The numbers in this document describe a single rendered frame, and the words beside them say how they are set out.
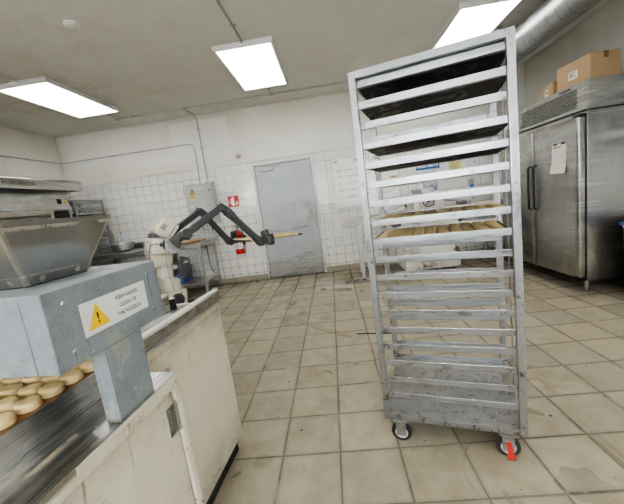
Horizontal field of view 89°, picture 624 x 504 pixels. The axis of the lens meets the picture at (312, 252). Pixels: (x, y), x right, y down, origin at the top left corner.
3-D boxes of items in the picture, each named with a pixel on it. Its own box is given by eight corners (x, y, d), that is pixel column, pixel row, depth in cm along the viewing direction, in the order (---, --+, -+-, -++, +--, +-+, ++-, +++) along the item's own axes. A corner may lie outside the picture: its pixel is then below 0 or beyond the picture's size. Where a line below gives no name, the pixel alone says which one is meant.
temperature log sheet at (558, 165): (566, 172, 320) (566, 141, 316) (564, 173, 321) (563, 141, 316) (552, 174, 342) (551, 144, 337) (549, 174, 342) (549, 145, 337)
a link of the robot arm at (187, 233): (220, 201, 269) (224, 198, 261) (230, 214, 273) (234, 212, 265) (177, 234, 248) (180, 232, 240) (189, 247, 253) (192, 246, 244)
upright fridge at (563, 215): (672, 285, 316) (681, 64, 285) (576, 295, 323) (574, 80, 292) (568, 259, 454) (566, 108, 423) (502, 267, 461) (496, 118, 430)
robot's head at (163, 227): (153, 231, 242) (164, 215, 247) (146, 231, 258) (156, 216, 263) (170, 241, 251) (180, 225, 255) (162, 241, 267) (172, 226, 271)
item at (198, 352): (174, 599, 110) (115, 358, 97) (88, 591, 116) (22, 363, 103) (246, 445, 179) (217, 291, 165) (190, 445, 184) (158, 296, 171)
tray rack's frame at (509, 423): (385, 434, 167) (346, 72, 140) (397, 380, 214) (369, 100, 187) (530, 455, 143) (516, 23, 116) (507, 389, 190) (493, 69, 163)
